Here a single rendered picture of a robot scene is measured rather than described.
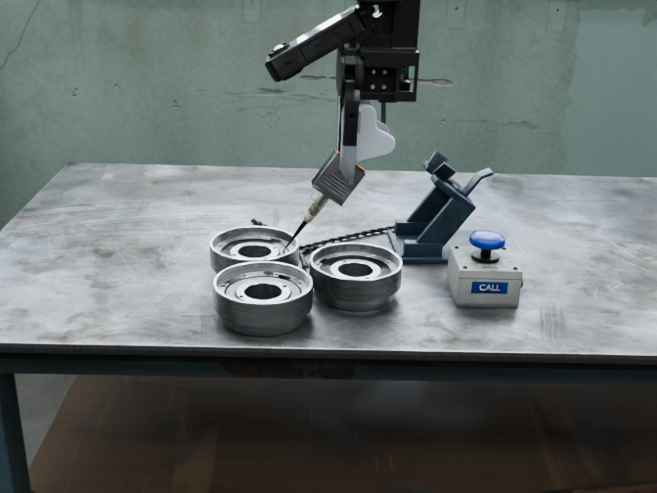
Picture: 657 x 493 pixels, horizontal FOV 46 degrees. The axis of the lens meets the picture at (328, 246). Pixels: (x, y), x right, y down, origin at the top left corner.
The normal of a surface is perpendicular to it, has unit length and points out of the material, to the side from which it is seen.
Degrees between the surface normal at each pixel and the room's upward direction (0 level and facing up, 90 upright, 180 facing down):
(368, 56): 90
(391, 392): 0
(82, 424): 0
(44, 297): 0
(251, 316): 90
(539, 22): 90
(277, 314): 90
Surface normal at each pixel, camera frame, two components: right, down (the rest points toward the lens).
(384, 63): 0.07, 0.39
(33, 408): 0.04, -0.92
